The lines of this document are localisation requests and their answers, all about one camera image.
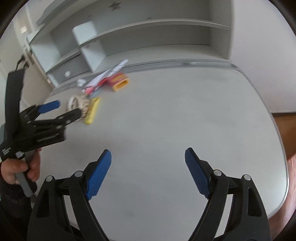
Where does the long yellow snack packet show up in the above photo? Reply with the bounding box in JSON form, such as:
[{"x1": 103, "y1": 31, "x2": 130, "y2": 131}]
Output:
[{"x1": 84, "y1": 97, "x2": 101, "y2": 126}]

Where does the black door handle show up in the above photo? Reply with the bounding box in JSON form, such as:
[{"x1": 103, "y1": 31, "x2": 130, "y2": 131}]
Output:
[{"x1": 16, "y1": 54, "x2": 31, "y2": 70}]

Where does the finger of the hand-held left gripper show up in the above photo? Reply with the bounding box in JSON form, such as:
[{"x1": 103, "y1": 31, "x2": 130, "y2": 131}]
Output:
[
  {"x1": 29, "y1": 108, "x2": 83, "y2": 127},
  {"x1": 20, "y1": 100, "x2": 61, "y2": 122}
]

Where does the white shelf divider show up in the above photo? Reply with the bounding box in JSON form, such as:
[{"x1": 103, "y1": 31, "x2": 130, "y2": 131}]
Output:
[{"x1": 72, "y1": 20, "x2": 107, "y2": 73}]

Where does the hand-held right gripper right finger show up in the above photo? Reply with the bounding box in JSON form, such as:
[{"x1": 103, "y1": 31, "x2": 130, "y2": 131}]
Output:
[{"x1": 184, "y1": 148, "x2": 271, "y2": 241}]

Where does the person's left forearm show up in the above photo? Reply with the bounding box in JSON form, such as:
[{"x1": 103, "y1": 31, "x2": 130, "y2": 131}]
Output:
[{"x1": 0, "y1": 179, "x2": 35, "y2": 234}]

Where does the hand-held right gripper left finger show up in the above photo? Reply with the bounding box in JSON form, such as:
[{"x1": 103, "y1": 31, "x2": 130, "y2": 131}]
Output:
[{"x1": 27, "y1": 149, "x2": 112, "y2": 241}]

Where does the grey drawer with white knob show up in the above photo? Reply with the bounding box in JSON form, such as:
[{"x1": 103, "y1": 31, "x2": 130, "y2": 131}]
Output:
[{"x1": 47, "y1": 64, "x2": 91, "y2": 87}]

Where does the red white wrapper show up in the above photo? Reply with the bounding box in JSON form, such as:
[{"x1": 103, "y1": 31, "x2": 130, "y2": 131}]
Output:
[{"x1": 83, "y1": 60, "x2": 129, "y2": 95}]

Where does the person's left hand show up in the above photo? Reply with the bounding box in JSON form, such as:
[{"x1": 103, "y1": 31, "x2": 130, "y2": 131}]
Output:
[{"x1": 0, "y1": 147, "x2": 42, "y2": 185}]

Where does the grey white desk hutch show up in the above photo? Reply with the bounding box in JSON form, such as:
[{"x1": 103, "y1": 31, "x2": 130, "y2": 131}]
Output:
[{"x1": 25, "y1": 0, "x2": 232, "y2": 89}]

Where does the red yellow small box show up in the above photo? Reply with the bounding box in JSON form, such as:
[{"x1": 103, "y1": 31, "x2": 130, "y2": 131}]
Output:
[{"x1": 107, "y1": 72, "x2": 130, "y2": 92}]

